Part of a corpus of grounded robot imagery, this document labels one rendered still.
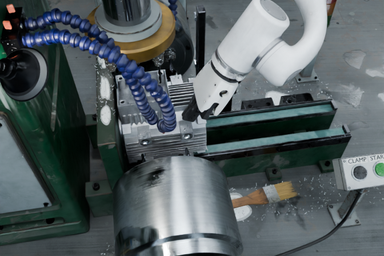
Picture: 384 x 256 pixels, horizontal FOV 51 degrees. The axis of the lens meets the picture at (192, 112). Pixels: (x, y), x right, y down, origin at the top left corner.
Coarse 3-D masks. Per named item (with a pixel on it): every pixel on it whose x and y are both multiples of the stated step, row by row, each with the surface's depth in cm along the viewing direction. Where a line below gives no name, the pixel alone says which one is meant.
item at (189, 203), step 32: (160, 160) 79; (192, 160) 80; (128, 192) 78; (160, 192) 75; (192, 192) 75; (224, 192) 80; (128, 224) 74; (160, 224) 71; (192, 224) 71; (224, 224) 74
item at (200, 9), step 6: (198, 6) 97; (204, 6) 97; (198, 12) 95; (204, 12) 96; (198, 18) 97; (204, 18) 97; (198, 24) 98; (204, 24) 98; (198, 30) 99; (204, 30) 100; (198, 36) 101; (204, 36) 101; (198, 42) 102; (204, 42) 103; (198, 48) 104; (204, 48) 104; (198, 54) 105; (204, 54) 106; (198, 60) 107; (204, 60) 107; (198, 66) 109; (198, 72) 110
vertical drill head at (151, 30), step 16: (112, 0) 71; (128, 0) 71; (144, 0) 73; (96, 16) 77; (112, 16) 74; (128, 16) 73; (144, 16) 75; (160, 16) 78; (112, 32) 75; (128, 32) 74; (144, 32) 75; (160, 32) 77; (128, 48) 74; (144, 48) 75; (160, 48) 77; (112, 64) 81; (160, 64) 83; (160, 80) 88
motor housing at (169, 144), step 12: (168, 84) 106; (180, 84) 101; (192, 84) 100; (180, 96) 97; (192, 96) 98; (180, 108) 96; (180, 120) 97; (132, 132) 96; (156, 132) 96; (168, 132) 96; (180, 132) 96; (204, 132) 97; (132, 144) 96; (156, 144) 97; (168, 144) 97; (180, 144) 98; (192, 144) 99; (204, 144) 99; (132, 156) 98; (156, 156) 101; (168, 156) 102
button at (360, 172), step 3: (354, 168) 88; (357, 168) 88; (360, 168) 88; (363, 168) 88; (354, 171) 88; (357, 171) 88; (360, 171) 88; (363, 171) 88; (366, 171) 88; (354, 174) 88; (357, 174) 87; (360, 174) 87; (363, 174) 88; (366, 174) 88; (357, 177) 87; (360, 177) 87; (363, 177) 88
